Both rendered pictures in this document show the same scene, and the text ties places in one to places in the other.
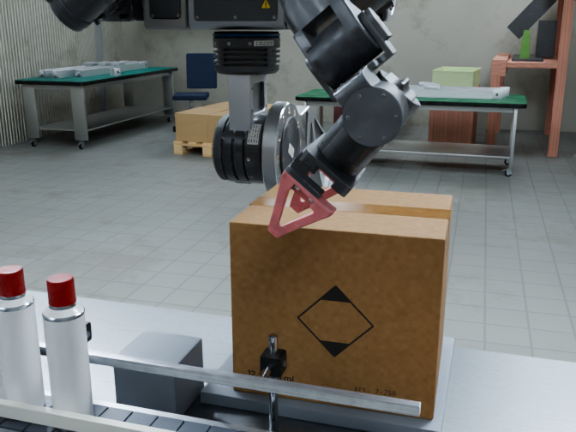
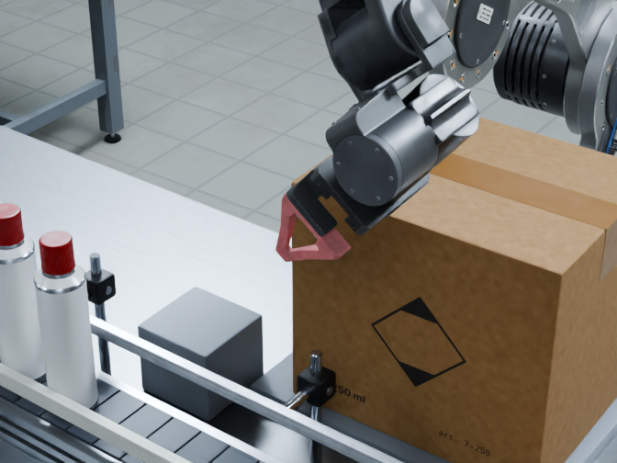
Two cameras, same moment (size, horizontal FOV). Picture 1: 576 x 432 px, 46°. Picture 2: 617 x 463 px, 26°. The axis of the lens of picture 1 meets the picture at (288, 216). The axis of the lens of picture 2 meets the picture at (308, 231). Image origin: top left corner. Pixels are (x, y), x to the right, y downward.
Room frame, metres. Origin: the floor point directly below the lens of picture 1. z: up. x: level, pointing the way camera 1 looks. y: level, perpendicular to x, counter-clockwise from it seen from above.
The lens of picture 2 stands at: (-0.19, -0.32, 1.77)
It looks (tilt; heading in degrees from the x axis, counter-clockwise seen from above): 31 degrees down; 19
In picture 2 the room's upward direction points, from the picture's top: straight up
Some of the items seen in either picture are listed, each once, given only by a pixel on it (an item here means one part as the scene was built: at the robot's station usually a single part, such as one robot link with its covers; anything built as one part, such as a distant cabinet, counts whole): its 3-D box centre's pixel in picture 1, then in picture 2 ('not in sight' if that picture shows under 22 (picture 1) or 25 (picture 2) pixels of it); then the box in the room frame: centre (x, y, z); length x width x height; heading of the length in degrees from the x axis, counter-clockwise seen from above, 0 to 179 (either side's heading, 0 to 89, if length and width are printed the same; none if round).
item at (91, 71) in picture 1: (107, 98); not in sight; (8.62, 2.29, 0.44); 2.43 x 0.91 x 0.87; 164
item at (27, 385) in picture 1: (18, 340); (16, 293); (0.82, 0.36, 0.98); 0.05 x 0.05 x 0.20
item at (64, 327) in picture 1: (67, 351); (64, 323); (0.79, 0.28, 0.98); 0.05 x 0.05 x 0.20
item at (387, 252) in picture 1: (346, 289); (470, 286); (0.99, -0.09, 0.99); 0.30 x 0.24 x 0.27; 75
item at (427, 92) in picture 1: (409, 124); not in sight; (6.63, -1.19, 0.40); 2.14 x 0.80 x 0.79; 74
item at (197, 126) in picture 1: (232, 128); not in sight; (7.57, 0.62, 0.22); 1.26 x 0.93 x 0.44; 163
